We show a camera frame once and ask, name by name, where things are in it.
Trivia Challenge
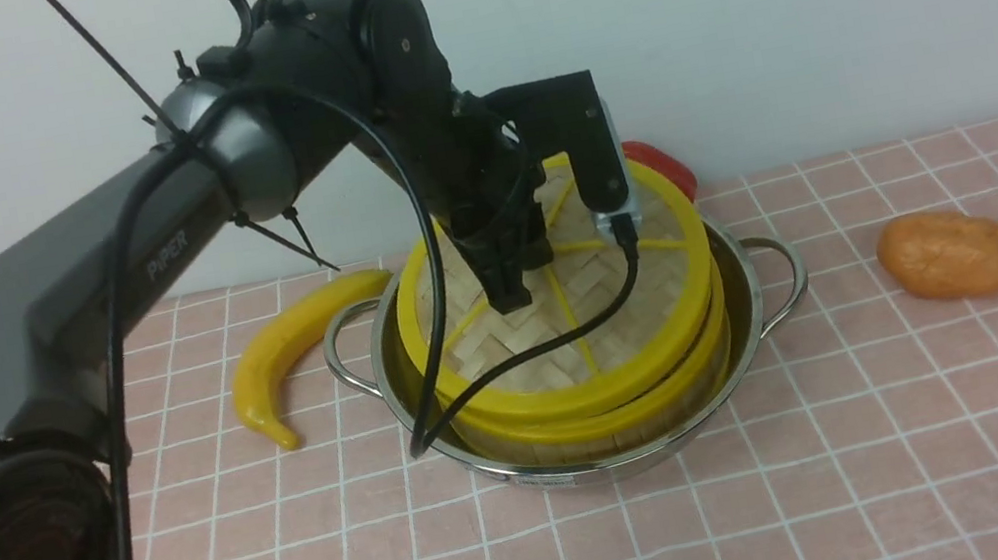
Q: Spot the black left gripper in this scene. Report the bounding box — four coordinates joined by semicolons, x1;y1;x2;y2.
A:
378;84;555;315

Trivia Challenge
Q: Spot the yellow bamboo steamer lid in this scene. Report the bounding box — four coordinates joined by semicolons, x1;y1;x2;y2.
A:
434;157;721;440

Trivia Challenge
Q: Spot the yellow bamboo steamer basket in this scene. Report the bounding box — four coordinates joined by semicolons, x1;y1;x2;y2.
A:
452;257;732;467

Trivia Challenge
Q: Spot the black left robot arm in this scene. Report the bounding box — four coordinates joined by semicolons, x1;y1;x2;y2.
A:
0;0;536;560

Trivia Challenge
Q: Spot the stainless steel pot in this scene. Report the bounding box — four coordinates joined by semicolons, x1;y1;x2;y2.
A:
310;188;838;525

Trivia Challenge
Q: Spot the red bell pepper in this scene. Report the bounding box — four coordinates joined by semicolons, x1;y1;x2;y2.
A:
621;139;699;202

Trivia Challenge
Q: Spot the yellow plastic banana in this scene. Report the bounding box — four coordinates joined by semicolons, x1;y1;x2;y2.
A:
231;268;393;452

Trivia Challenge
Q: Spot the pink checkered tablecloth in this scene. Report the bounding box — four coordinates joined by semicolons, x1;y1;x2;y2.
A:
129;120;998;560

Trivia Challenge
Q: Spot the orange-brown potato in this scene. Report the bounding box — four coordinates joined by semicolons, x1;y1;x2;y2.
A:
877;210;998;301

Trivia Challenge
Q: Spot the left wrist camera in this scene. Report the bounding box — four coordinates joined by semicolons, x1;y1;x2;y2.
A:
484;70;641;245

